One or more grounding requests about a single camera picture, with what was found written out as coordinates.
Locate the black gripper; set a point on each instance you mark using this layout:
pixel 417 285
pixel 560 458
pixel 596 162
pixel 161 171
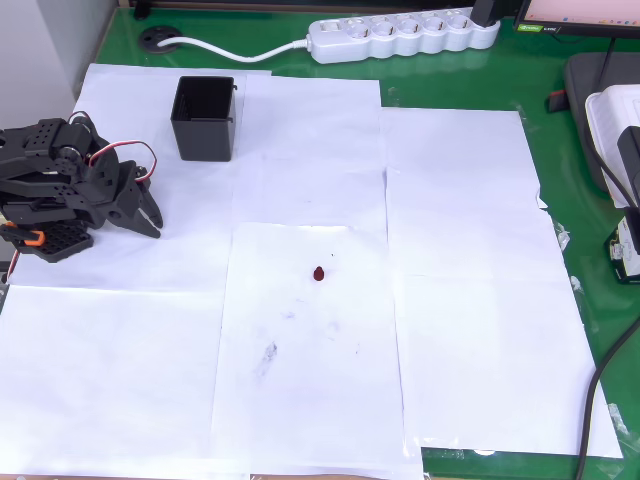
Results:
pixel 123 207

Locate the small red object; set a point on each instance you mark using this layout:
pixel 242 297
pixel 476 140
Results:
pixel 318 274

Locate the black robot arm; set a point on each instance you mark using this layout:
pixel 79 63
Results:
pixel 35 170

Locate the black square cup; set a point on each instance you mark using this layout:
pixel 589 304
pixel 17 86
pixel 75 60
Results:
pixel 202 135

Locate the white paper sheet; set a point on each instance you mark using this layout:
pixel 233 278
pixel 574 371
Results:
pixel 310 130
pixel 490 370
pixel 465 225
pixel 310 390
pixel 450 135
pixel 120 95
pixel 190 250
pixel 110 380

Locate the black orange table clamp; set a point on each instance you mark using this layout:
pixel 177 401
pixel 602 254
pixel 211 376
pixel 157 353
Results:
pixel 27 237

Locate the white power strip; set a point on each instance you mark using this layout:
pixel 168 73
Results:
pixel 400 37

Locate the black power plug adapter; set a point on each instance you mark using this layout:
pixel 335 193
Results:
pixel 484 11

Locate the computer monitor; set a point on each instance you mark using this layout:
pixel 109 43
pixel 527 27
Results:
pixel 580 15

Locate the white device at right edge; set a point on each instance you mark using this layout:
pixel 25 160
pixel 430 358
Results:
pixel 612 110

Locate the black device housing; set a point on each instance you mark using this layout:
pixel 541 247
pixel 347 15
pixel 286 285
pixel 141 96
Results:
pixel 631 150

